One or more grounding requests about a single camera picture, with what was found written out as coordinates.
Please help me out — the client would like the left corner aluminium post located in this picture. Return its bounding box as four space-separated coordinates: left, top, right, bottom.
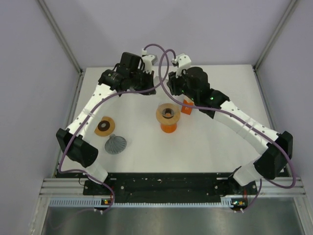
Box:
35 0 83 74

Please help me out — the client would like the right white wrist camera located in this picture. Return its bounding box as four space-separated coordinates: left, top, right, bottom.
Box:
172 53 192 78

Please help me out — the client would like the corner aluminium post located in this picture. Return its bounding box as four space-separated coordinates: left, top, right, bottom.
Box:
35 0 83 74
253 0 300 72

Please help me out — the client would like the orange coffee filter box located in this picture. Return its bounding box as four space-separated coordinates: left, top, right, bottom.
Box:
181 96 194 115

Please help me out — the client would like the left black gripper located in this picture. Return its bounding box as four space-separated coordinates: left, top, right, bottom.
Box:
129 68 156 95

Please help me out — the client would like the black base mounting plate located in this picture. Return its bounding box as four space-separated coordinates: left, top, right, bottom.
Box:
83 173 257 203

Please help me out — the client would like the aluminium frame rail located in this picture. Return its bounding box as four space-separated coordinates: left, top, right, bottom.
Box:
40 178 306 198

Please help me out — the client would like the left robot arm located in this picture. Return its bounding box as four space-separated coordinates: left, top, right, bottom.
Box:
56 50 157 194

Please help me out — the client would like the grey ribbed dripper cone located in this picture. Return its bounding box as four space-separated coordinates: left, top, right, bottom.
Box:
104 134 127 155

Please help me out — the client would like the right corner aluminium post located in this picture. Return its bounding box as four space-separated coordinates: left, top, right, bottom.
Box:
253 0 300 72

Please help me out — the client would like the wooden dripper ring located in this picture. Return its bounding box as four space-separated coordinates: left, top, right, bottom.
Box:
156 102 182 125

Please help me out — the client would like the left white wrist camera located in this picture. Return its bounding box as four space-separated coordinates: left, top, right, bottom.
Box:
141 49 158 74

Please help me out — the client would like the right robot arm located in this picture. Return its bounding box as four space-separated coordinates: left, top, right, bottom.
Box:
164 67 293 194

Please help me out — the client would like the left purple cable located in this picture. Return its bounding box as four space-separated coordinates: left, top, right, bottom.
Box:
58 43 169 216

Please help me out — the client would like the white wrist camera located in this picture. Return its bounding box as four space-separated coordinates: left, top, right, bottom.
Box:
172 53 192 78
141 49 158 74

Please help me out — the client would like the grey slotted cable duct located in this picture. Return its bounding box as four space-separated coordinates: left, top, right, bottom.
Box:
48 197 244 208

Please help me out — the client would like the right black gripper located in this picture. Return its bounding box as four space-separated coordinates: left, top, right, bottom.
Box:
167 67 199 102

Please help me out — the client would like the orange glass carafe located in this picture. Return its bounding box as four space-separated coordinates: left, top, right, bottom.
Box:
160 123 177 134

